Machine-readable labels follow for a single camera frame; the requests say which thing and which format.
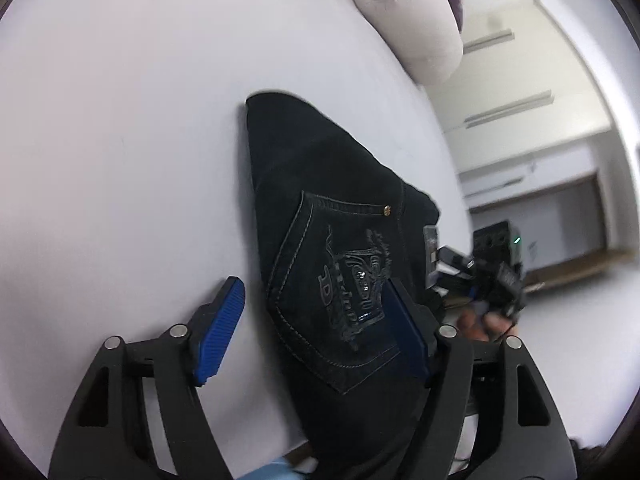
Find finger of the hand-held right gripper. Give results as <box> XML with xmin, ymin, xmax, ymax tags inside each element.
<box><xmin>423</xmin><ymin>225</ymin><xmax>476</xmax><ymax>292</ymax></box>

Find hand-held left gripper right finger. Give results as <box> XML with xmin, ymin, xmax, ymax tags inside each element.
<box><xmin>382</xmin><ymin>277</ymin><xmax>578</xmax><ymax>480</ymax></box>

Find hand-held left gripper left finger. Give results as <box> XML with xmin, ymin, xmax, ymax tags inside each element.
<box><xmin>47</xmin><ymin>276</ymin><xmax>246</xmax><ymax>480</ymax></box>

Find black pants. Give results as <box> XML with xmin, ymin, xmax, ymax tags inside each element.
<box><xmin>245</xmin><ymin>90</ymin><xmax>443</xmax><ymax>480</ymax></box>

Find person's right hand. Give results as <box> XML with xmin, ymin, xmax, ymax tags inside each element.
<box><xmin>457</xmin><ymin>307</ymin><xmax>516</xmax><ymax>343</ymax></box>

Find light blue cloth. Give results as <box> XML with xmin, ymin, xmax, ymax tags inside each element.
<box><xmin>245</xmin><ymin>455</ymin><xmax>311</xmax><ymax>480</ymax></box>

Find white wardrobe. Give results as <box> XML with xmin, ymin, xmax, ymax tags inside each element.
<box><xmin>424</xmin><ymin>2</ymin><xmax>615</xmax><ymax>211</ymax></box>

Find beige folded garment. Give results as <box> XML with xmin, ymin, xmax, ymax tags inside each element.
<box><xmin>342</xmin><ymin>0</ymin><xmax>465</xmax><ymax>86</ymax></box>

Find wood-trimmed wall niche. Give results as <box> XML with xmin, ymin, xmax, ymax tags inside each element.
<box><xmin>467</xmin><ymin>172</ymin><xmax>640</xmax><ymax>301</ymax></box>

